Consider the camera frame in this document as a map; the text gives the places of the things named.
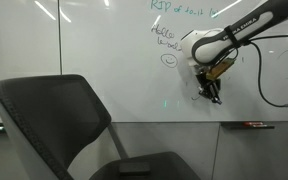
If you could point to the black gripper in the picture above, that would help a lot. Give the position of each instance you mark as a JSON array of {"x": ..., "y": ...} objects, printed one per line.
[{"x": 205, "y": 83}]

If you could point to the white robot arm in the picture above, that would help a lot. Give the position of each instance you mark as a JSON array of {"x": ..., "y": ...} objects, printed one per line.
[{"x": 207, "y": 51}]

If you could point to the red whiteboard marker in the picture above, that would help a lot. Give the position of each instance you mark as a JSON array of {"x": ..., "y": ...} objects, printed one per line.
[{"x": 253, "y": 123}]

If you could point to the large white whiteboard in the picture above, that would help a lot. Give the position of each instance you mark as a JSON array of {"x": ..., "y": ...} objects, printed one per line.
[{"x": 129, "y": 52}]

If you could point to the black mesh office chair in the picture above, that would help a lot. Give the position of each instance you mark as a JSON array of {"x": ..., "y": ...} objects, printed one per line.
[{"x": 51, "y": 119}]

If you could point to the left whiteboard panel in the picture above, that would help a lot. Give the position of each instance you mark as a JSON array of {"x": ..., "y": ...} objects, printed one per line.
[{"x": 29, "y": 38}]

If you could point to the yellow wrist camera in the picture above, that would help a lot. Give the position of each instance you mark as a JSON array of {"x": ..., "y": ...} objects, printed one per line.
[{"x": 219, "y": 69}]

